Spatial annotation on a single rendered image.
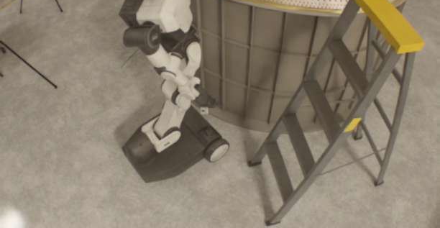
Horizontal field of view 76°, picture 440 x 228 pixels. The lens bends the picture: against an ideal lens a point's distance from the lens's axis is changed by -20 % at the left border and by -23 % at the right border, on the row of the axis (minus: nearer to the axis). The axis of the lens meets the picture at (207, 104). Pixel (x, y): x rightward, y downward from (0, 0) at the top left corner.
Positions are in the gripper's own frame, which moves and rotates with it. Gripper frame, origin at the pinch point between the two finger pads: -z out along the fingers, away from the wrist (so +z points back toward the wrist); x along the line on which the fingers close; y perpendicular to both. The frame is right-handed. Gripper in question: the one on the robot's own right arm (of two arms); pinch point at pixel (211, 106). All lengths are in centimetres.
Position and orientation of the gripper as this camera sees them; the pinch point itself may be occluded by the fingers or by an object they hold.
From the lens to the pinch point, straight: 218.4
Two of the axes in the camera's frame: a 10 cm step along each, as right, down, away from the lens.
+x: 8.4, 0.2, -5.4
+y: 2.4, -9.1, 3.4
